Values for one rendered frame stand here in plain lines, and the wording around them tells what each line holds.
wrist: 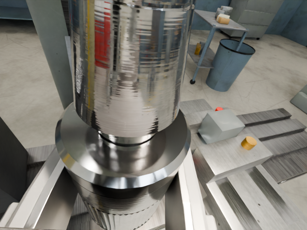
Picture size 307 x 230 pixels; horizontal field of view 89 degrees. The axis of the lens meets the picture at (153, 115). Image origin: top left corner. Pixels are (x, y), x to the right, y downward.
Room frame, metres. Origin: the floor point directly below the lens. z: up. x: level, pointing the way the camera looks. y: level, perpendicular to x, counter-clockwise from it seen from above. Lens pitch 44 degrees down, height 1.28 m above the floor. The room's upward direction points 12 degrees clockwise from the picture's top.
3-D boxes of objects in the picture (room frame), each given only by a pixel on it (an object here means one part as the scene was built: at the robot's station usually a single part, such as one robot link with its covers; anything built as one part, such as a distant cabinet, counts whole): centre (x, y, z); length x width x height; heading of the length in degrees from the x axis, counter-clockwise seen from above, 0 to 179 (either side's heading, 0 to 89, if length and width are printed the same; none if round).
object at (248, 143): (0.21, -0.20, 1.05); 0.02 x 0.02 x 0.02
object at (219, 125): (0.25, -0.15, 1.04); 0.06 x 0.05 x 0.06; 119
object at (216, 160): (0.20, -0.17, 1.02); 0.15 x 0.06 x 0.04; 119
